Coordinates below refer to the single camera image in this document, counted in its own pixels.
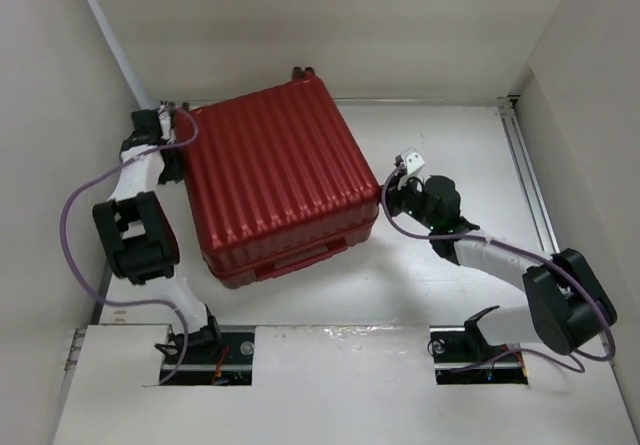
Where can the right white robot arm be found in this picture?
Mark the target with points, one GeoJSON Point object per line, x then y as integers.
{"type": "Point", "coordinates": [566, 306]}

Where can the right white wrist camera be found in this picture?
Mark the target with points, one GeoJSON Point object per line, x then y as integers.
{"type": "Point", "coordinates": [409, 165]}

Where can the right aluminium frame rail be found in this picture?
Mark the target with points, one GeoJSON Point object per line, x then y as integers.
{"type": "Point", "coordinates": [533, 197]}

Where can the red suitcase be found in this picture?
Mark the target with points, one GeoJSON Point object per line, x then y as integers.
{"type": "Point", "coordinates": [276, 181]}

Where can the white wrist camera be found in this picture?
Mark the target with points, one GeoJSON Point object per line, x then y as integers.
{"type": "Point", "coordinates": [166, 124]}
{"type": "Point", "coordinates": [409, 165]}

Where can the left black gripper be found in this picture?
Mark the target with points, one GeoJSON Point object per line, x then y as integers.
{"type": "Point", "coordinates": [177, 174]}

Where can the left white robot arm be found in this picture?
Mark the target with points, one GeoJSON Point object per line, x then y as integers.
{"type": "Point", "coordinates": [137, 238]}

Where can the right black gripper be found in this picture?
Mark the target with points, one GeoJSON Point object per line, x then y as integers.
{"type": "Point", "coordinates": [396, 192]}

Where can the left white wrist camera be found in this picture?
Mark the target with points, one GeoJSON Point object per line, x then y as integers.
{"type": "Point", "coordinates": [166, 124]}

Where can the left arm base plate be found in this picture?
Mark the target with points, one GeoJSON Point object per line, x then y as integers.
{"type": "Point", "coordinates": [231, 365]}

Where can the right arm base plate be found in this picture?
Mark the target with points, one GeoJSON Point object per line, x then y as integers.
{"type": "Point", "coordinates": [461, 359]}

